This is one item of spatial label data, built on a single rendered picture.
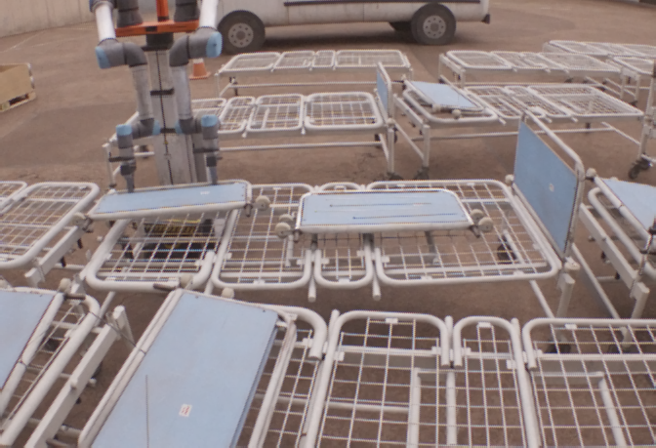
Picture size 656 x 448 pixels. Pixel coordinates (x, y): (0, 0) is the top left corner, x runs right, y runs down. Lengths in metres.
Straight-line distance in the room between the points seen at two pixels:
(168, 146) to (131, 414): 1.83
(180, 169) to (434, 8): 7.25
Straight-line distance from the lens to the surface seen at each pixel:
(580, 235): 3.52
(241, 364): 1.58
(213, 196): 2.37
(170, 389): 1.52
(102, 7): 2.89
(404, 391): 2.24
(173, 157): 3.00
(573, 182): 2.11
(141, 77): 2.65
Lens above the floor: 1.63
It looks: 27 degrees down
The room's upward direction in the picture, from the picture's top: 2 degrees counter-clockwise
